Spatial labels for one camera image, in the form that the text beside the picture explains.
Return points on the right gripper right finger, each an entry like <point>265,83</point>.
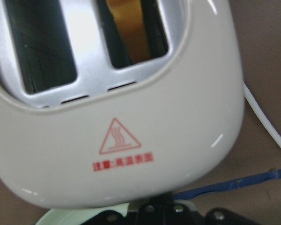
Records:
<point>222,216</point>

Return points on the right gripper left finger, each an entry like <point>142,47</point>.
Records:
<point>108,217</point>

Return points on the white two-slot toaster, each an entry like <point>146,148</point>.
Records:
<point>81,126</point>

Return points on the bread slice in toaster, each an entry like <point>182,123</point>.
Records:
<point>128,17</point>

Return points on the pale green plate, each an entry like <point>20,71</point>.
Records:
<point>77,217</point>

